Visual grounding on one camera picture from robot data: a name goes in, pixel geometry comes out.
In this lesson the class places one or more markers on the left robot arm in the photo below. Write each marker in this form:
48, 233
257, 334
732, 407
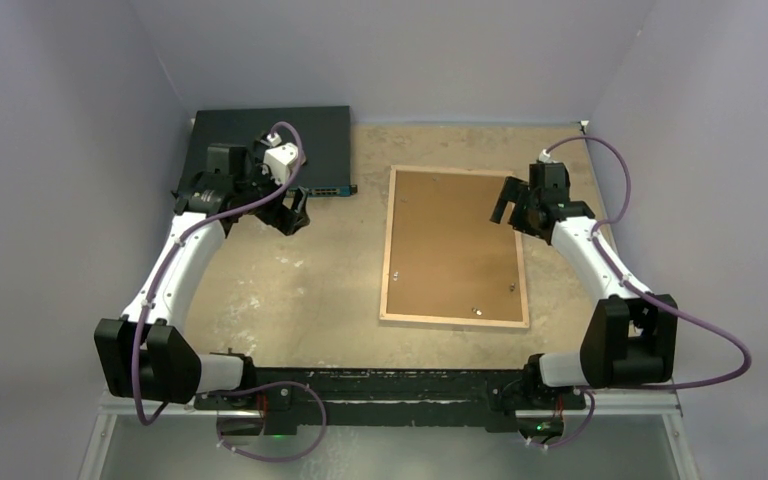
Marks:
143, 352

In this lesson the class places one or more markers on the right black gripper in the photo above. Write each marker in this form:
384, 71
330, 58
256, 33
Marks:
511, 193

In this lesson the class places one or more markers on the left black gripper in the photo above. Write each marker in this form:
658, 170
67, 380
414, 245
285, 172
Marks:
282, 217

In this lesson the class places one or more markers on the brown backing board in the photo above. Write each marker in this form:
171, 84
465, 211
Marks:
453, 245

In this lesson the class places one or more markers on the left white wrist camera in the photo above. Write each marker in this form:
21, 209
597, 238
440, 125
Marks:
283, 158

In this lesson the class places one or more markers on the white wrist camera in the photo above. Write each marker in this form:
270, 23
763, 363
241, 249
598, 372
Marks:
545, 157
283, 158

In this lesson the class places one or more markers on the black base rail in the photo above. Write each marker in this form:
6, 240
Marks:
490, 399

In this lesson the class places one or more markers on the aluminium extrusion rail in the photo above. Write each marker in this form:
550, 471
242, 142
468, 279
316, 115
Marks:
621, 402

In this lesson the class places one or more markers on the wooden picture frame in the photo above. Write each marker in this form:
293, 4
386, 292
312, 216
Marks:
387, 265

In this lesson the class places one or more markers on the dark network switch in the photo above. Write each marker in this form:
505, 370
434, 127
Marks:
325, 132

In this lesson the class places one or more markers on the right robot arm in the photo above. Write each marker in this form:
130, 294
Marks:
629, 341

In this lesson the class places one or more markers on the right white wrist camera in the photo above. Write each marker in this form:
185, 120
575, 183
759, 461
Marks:
545, 157

